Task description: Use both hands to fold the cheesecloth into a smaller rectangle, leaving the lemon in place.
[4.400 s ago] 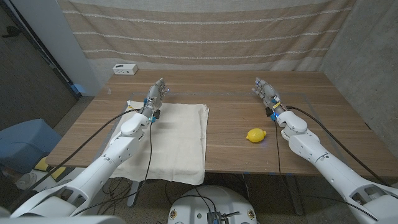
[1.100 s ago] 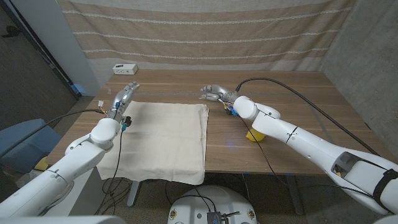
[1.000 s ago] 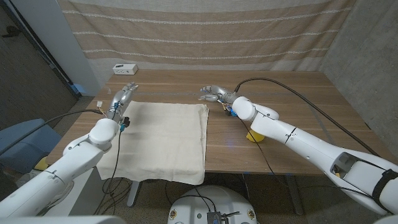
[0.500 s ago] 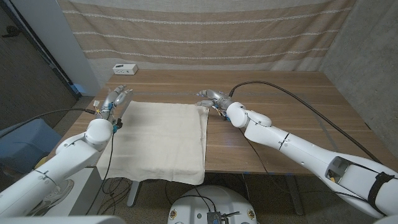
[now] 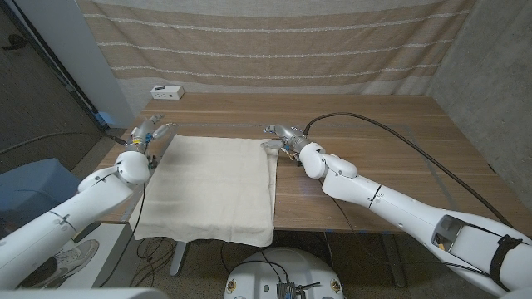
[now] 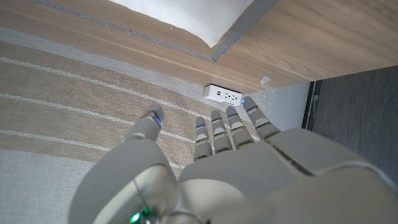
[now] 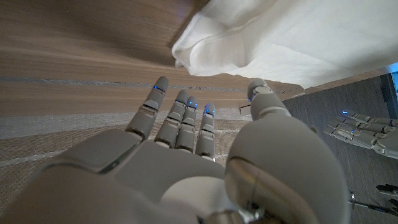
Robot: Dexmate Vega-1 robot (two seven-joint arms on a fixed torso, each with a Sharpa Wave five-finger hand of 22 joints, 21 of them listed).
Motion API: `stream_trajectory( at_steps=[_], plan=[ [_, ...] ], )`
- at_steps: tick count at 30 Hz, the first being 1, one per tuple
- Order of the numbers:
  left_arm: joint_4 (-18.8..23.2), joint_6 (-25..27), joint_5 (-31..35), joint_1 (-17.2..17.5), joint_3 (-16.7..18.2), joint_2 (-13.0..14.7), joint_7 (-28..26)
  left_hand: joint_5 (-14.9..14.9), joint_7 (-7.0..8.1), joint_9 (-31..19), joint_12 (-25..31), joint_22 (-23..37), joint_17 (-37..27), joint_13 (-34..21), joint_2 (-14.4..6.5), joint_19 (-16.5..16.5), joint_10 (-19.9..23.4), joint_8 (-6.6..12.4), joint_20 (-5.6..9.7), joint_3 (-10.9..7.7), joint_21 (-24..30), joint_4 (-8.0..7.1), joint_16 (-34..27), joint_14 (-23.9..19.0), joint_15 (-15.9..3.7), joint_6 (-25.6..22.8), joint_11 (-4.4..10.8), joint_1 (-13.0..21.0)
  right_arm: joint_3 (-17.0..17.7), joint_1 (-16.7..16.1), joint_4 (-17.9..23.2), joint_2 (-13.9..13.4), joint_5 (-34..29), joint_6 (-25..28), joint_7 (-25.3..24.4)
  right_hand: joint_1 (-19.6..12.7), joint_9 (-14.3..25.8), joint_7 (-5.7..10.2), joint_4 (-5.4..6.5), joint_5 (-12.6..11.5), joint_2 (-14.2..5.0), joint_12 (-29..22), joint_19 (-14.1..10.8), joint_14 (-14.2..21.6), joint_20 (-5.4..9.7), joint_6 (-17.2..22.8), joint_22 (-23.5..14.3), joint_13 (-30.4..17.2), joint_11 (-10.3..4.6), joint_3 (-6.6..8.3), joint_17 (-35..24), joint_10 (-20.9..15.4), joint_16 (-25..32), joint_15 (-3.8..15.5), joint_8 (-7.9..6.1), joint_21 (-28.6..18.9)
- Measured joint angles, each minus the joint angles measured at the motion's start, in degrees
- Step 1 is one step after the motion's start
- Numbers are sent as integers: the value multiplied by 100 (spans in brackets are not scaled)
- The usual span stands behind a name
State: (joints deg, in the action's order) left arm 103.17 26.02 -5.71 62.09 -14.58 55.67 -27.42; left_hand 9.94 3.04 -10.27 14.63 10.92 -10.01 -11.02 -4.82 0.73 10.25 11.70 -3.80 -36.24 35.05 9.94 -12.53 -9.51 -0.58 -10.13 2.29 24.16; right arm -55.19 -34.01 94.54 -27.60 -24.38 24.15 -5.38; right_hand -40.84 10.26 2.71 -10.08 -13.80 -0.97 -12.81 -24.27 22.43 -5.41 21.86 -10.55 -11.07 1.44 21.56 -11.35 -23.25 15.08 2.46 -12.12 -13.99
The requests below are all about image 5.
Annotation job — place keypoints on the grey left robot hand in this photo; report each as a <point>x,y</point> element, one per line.
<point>143,135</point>

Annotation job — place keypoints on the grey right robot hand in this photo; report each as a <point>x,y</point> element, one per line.
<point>291,137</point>

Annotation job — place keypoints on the cream cheesecloth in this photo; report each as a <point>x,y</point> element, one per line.
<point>212,187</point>

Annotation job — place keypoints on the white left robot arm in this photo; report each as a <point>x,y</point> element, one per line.
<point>62,224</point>

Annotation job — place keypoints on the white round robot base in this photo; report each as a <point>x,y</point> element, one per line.
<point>284,270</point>

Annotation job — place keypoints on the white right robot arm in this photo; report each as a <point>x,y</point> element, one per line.
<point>407,212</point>

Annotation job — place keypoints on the white power strip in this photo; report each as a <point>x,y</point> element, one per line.
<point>167,92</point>

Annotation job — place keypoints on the beige striped backdrop cloth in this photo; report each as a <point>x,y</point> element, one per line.
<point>270,41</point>

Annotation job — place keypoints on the white floor board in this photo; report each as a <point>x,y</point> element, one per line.
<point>106,245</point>

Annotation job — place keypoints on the grey table leg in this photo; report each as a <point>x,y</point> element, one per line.
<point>392,261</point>
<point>178,257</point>

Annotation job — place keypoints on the grey white sneaker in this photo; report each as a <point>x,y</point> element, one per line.
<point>70,259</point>

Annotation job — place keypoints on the dark trouser leg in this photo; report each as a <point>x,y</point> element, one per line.
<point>35,276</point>

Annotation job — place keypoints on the black metal frame bar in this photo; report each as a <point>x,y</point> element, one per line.
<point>45,54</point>

